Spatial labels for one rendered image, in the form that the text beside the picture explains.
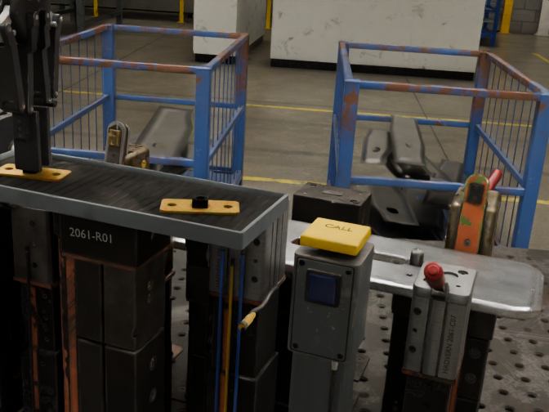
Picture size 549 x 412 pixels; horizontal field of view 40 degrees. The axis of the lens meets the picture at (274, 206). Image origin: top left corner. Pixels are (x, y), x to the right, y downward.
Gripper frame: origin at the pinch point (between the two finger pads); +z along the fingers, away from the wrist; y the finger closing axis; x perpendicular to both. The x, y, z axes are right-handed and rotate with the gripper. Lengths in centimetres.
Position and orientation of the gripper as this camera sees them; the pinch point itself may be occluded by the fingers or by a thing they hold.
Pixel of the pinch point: (32, 138)
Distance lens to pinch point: 92.6
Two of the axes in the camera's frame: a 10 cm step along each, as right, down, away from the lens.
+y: 2.0, -3.2, 9.3
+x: -9.8, -1.2, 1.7
